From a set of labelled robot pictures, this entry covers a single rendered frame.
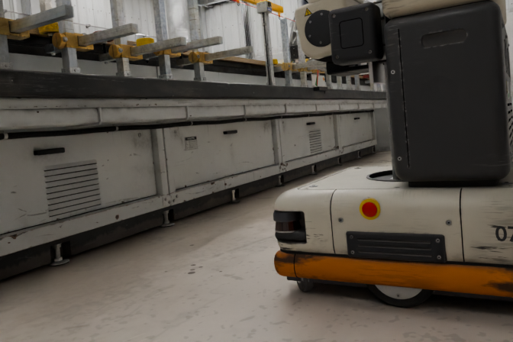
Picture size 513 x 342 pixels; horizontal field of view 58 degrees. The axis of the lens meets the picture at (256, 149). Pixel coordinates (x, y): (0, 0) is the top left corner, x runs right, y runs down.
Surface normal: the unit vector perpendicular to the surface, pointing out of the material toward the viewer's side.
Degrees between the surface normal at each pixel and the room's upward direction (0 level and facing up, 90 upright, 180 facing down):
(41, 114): 90
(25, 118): 90
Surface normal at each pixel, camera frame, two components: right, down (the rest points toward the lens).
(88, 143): 0.87, -0.05
